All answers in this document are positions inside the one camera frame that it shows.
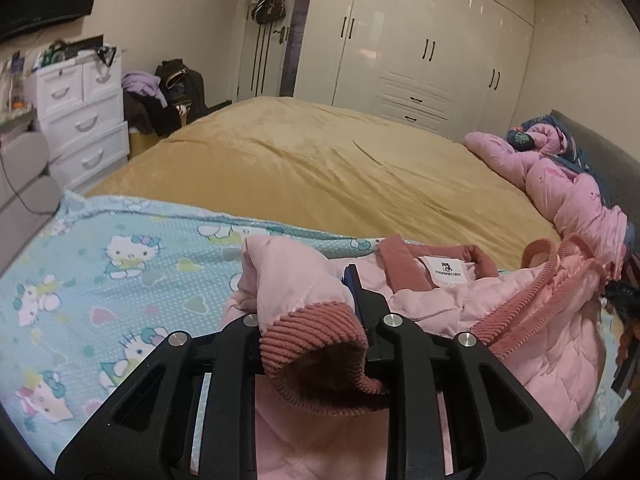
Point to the pink floral duvet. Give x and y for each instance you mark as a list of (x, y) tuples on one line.
[(565, 195)]

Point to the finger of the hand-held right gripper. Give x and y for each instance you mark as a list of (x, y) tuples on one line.
[(622, 296)]

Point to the grey headboard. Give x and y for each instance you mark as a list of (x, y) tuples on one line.
[(600, 155)]

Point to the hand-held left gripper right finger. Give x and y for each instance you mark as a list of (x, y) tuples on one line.
[(351, 282)]

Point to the white wardrobe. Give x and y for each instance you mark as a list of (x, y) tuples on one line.
[(425, 25)]

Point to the person's right hand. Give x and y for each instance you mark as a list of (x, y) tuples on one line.
[(631, 337)]

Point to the white drawer unit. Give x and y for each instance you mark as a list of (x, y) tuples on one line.
[(75, 120)]

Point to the bed with tan sheet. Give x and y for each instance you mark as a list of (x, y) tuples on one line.
[(325, 175)]

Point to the pile of clothes on chair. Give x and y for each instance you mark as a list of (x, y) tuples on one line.
[(185, 85)]

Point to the grey chair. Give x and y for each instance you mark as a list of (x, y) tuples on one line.
[(25, 160)]

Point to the blue cartoon printed blanket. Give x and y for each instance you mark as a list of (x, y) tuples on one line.
[(125, 300)]

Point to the dark clothes pile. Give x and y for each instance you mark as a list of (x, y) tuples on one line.
[(145, 119)]

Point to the pink quilted jacket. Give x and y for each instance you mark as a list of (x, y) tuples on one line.
[(525, 360)]

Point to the white door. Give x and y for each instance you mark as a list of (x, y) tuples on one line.
[(270, 60)]

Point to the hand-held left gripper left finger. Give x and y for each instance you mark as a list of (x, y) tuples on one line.
[(235, 345)]

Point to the purple clothes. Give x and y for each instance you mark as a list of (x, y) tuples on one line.
[(142, 85)]

